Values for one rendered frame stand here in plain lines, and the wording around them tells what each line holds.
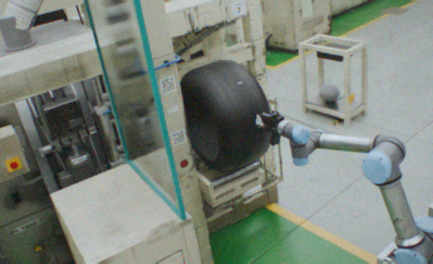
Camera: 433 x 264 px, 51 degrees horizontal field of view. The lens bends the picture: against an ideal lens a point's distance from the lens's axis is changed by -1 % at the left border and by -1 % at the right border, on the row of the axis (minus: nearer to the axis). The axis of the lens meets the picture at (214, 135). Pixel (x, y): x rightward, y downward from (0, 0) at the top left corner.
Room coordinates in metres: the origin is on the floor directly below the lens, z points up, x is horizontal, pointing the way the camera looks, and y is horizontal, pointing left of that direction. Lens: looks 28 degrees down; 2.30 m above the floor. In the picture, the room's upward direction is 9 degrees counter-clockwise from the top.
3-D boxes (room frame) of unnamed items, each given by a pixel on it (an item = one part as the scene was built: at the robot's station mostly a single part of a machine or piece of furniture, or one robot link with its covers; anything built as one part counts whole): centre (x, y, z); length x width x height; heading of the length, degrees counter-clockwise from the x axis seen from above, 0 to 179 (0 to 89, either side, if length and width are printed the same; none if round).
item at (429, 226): (1.46, -0.83, 0.88); 0.13 x 0.12 x 0.14; 134
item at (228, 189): (2.13, -0.07, 0.83); 0.36 x 0.09 x 0.06; 117
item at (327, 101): (4.38, -1.32, 0.40); 0.60 x 0.35 x 0.80; 36
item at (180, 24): (2.58, 0.01, 1.71); 0.61 x 0.25 x 0.15; 117
